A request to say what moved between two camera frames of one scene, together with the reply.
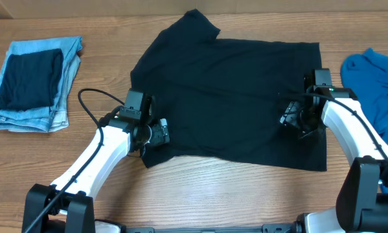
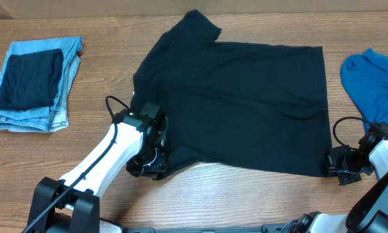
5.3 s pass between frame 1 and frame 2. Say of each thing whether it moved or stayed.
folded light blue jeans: stayed
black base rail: stayed
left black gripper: moved
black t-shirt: stayed
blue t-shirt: stayed
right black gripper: moved
